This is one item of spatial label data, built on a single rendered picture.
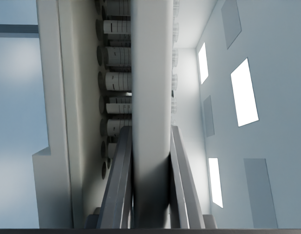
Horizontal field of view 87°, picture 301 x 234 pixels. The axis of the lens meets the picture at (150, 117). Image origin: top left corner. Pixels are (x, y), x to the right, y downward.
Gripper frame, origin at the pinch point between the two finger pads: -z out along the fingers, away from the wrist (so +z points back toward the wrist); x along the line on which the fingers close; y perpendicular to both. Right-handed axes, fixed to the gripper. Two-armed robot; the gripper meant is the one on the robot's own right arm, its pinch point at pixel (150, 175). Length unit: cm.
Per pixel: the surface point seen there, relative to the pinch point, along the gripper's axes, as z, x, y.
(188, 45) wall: -611, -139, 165
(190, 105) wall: -434, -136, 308
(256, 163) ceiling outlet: -151, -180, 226
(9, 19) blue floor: -133, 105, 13
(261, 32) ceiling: -283, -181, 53
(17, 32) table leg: -72, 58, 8
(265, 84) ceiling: -219, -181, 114
